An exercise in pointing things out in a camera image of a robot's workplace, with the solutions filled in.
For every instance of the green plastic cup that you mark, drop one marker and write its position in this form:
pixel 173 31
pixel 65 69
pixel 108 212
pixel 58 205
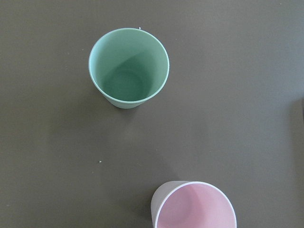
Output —
pixel 128 66

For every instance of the pink plastic cup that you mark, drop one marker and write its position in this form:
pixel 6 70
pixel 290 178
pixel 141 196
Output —
pixel 191 204

